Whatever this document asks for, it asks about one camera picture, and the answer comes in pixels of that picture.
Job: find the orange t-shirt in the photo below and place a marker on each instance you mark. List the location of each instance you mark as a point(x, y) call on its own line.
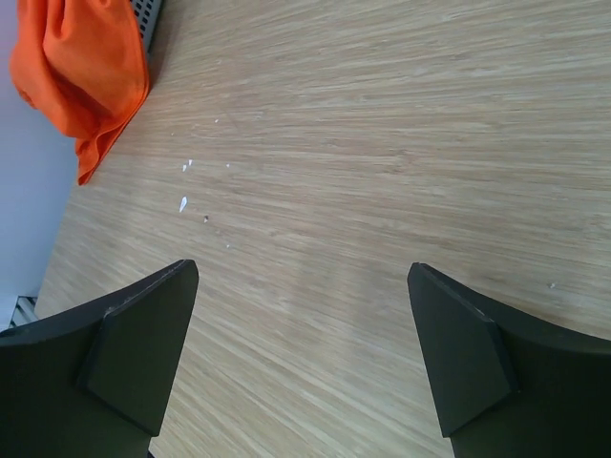
point(82, 64)

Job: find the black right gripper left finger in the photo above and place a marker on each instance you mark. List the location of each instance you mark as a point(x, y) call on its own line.
point(95, 380)

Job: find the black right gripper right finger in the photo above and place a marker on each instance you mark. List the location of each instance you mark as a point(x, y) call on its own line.
point(505, 383)

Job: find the grey plastic laundry basket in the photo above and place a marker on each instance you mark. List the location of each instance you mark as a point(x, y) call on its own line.
point(146, 13)

